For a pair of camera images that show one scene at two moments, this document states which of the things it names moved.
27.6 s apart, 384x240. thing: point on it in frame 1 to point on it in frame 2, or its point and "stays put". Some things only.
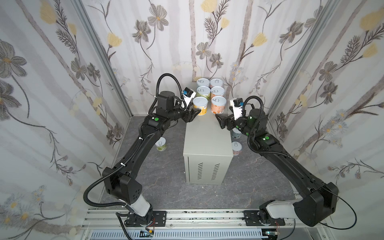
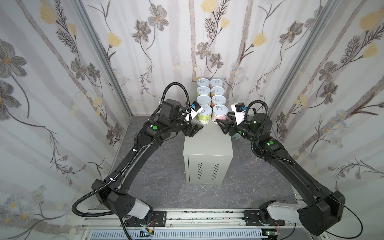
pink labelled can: (216, 82) stays put
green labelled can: (161, 144) to (204, 116)
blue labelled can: (203, 82) stays put
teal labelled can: (236, 133) stays put
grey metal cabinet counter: (208, 155) stays put
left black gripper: (188, 116) to (187, 131)
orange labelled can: (217, 104) stays put
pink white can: (237, 147) to (219, 112)
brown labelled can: (217, 91) stays put
